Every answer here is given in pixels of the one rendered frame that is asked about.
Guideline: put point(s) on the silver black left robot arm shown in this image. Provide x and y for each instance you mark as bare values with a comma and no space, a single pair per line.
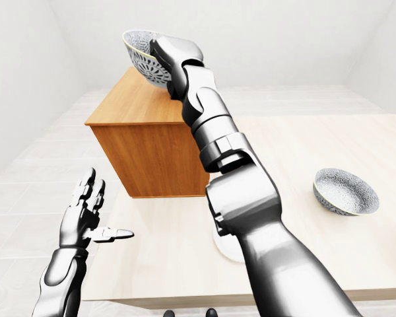
57,280

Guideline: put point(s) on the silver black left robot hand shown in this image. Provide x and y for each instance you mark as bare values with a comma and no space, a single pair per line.
77,221

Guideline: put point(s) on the white round dish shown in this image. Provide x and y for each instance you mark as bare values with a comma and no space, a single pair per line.
226,249

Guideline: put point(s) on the wooden cabinet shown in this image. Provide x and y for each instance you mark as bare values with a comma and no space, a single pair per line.
145,155

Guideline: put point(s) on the patterned black white bowl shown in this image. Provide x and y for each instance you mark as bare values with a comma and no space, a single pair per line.
344,191
148,67

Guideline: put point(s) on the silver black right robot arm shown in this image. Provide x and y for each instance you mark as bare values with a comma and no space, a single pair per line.
250,198

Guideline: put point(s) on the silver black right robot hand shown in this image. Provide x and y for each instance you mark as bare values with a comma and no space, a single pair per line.
179,49

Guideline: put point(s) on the small dark rounded shape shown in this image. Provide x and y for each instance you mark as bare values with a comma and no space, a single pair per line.
169,314
212,313

